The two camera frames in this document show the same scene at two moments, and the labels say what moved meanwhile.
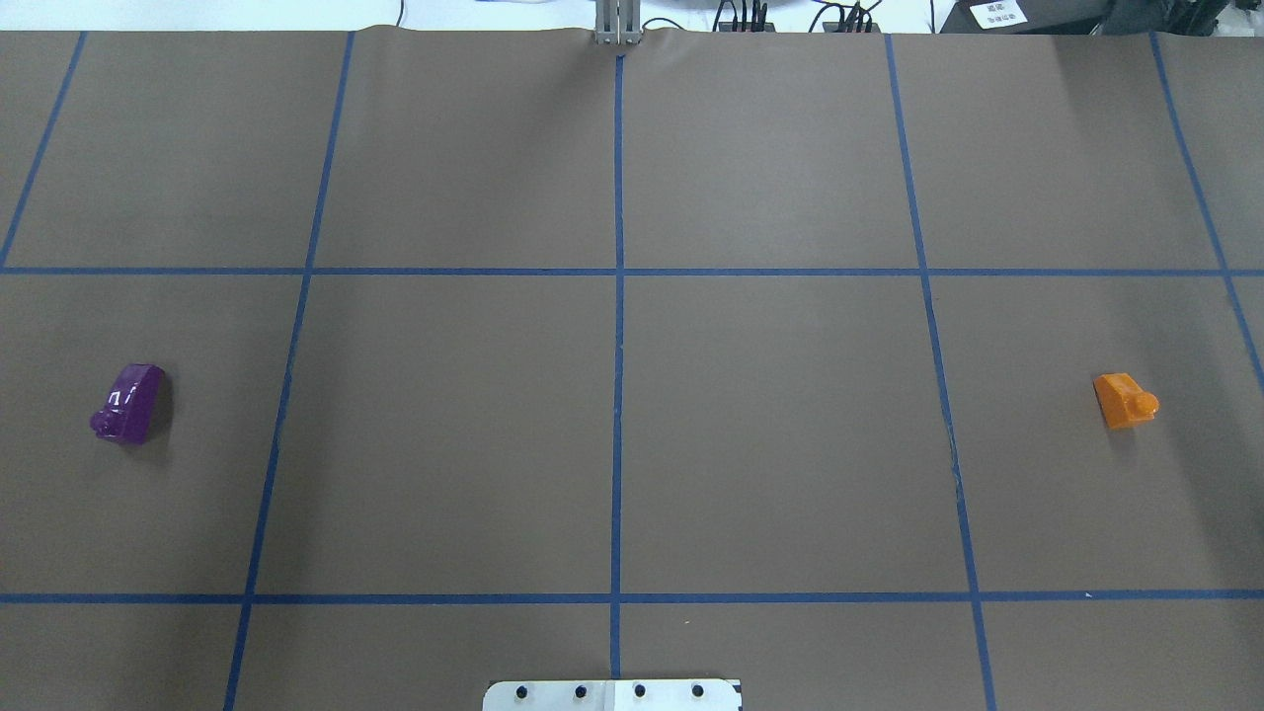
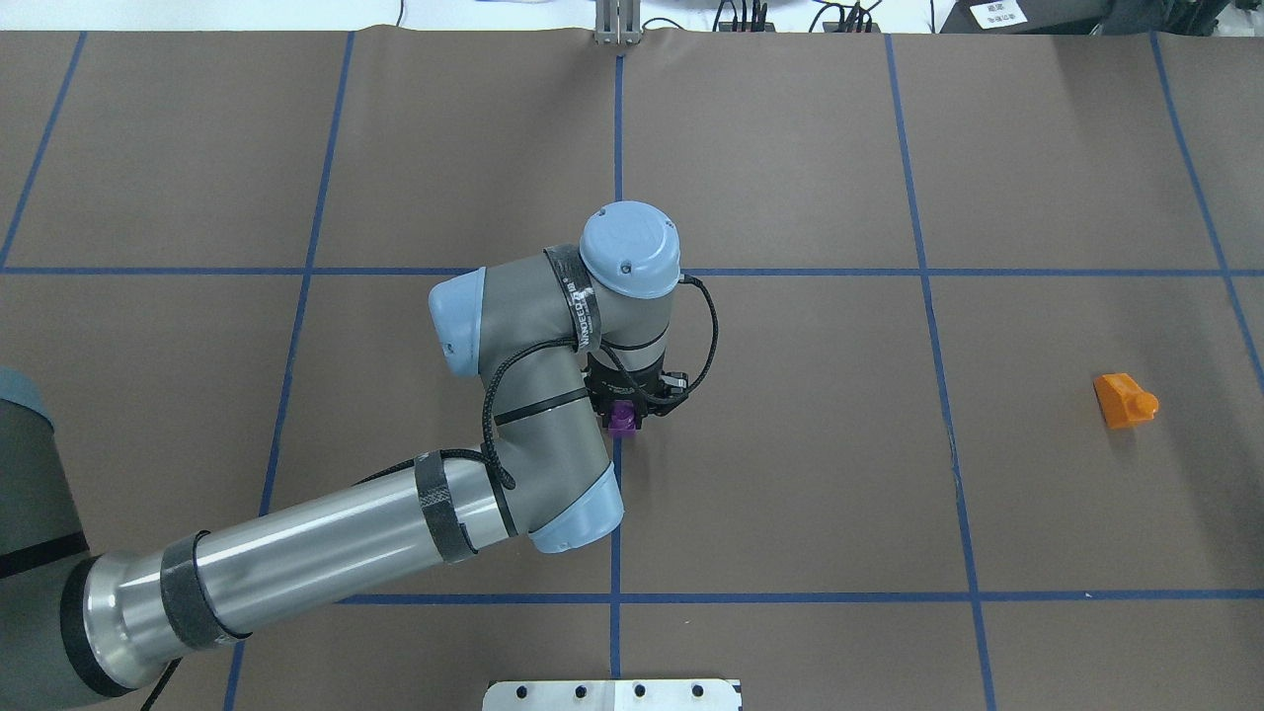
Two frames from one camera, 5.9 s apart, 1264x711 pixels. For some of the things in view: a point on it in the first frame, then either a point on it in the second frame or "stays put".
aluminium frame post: x=617 y=22 stays put
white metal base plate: x=614 y=695 stays put
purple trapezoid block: x=132 y=405 → x=623 y=418
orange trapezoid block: x=1123 y=402 stays put
